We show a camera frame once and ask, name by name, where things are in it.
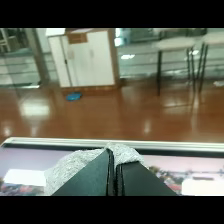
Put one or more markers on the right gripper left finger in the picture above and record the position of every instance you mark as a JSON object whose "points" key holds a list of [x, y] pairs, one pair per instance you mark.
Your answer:
{"points": [[93, 178]]}

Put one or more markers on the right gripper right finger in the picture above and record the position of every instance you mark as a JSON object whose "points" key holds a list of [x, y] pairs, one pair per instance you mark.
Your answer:
{"points": [[143, 181]]}

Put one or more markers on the grey garment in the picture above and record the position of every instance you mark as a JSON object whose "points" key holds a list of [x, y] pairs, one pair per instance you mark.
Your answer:
{"points": [[71, 166]]}

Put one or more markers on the white cabinet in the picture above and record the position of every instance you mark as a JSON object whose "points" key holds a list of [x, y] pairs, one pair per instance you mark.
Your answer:
{"points": [[90, 60]]}

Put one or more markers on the white table with black legs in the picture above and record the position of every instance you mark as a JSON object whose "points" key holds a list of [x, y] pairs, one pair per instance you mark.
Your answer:
{"points": [[175, 43]]}

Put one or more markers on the silver frame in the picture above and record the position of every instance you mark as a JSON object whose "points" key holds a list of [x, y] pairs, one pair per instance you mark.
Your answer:
{"points": [[166, 146]]}

